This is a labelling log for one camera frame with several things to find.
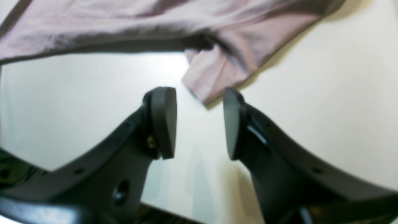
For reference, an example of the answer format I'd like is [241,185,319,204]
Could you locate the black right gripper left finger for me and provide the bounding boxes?
[1,87,177,224]

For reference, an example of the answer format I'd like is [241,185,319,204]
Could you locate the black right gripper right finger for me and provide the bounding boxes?
[223,88,398,224]

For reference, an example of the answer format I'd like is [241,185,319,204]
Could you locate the mauve t-shirt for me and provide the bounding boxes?
[1,0,345,105]

